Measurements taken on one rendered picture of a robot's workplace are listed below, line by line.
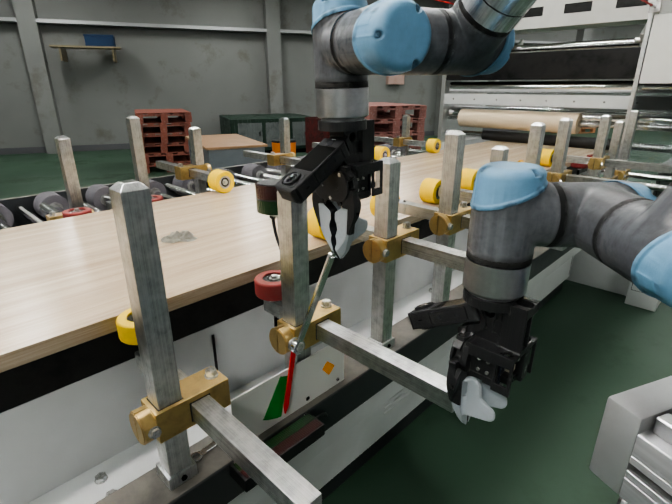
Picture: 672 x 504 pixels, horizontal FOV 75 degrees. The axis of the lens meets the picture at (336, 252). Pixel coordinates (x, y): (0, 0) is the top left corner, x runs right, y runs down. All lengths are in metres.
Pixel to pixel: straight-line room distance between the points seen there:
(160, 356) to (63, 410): 0.29
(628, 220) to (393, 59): 0.28
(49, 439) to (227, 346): 0.34
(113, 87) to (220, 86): 2.13
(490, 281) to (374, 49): 0.29
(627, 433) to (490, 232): 0.22
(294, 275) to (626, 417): 0.48
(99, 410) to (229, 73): 9.95
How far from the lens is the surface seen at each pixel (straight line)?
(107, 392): 0.91
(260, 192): 0.73
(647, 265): 0.44
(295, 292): 0.75
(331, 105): 0.63
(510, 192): 0.50
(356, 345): 0.74
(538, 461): 1.89
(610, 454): 0.52
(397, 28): 0.52
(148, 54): 10.52
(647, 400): 0.51
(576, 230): 0.53
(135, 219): 0.57
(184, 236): 1.16
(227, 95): 10.61
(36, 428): 0.90
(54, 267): 1.11
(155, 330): 0.63
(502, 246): 0.52
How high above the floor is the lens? 1.26
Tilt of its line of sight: 21 degrees down
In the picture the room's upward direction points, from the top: straight up
